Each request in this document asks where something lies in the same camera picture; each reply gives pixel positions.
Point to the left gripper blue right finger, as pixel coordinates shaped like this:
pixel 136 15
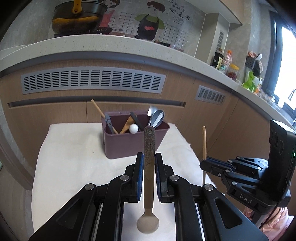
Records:
pixel 216 167

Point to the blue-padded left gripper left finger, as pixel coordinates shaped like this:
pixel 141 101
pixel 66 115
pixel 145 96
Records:
pixel 96 212

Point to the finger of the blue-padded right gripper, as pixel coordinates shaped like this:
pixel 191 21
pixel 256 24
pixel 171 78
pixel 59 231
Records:
pixel 202 212

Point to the wooden chopstick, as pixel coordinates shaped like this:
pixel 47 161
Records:
pixel 204 151
pixel 101 113

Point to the dark translucent long spoon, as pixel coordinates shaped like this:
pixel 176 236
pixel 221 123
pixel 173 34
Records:
pixel 148 222

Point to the white round-headed spoon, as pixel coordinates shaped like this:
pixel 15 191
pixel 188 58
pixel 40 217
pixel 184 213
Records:
pixel 136 126

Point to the metal smiley spoon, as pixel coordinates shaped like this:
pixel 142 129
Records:
pixel 109 123

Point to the wooden spoon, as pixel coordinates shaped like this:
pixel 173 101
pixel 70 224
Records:
pixel 127 125

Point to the black soup spoon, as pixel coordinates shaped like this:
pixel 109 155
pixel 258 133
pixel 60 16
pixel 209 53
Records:
pixel 150 113

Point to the person's hand in pink sleeve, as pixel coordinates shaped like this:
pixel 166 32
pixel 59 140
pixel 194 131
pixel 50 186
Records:
pixel 277 224

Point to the white towel table cover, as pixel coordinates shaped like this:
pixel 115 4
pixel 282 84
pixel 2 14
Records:
pixel 72 155

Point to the maroon plastic utensil holder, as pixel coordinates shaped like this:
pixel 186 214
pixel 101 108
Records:
pixel 127 144

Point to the small grey vent grille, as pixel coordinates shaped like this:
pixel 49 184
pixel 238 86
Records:
pixel 206 94

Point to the green plastic bag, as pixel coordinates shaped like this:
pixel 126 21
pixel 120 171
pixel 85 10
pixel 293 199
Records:
pixel 252 83

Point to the yellow-lid chili jar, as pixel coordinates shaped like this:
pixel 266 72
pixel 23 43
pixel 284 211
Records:
pixel 233 72

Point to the orange-cap drink bottle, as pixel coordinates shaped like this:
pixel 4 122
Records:
pixel 227 60

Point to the dark soy sauce bottle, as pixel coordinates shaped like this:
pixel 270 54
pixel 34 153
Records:
pixel 217 59

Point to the large grey vent grille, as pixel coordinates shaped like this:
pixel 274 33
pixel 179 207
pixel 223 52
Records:
pixel 92 78

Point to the gas stove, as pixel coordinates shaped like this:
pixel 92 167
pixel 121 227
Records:
pixel 106 32

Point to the black wall utensil rack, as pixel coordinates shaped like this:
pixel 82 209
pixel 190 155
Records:
pixel 254 63

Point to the black wok with orange handle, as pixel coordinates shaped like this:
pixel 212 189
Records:
pixel 77 16

